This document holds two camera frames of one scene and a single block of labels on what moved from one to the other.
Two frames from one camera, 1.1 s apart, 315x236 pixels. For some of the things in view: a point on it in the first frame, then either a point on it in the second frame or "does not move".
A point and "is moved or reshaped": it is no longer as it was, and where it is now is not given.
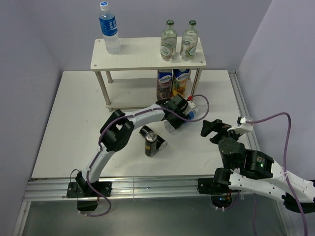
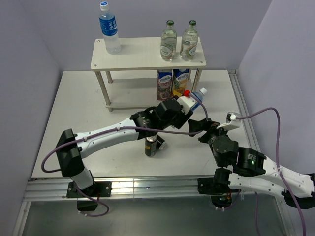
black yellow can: (161, 143) does not move
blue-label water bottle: (170, 129) is moved or reshaped
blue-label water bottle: (108, 24) does not move
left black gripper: (178, 124) does not move
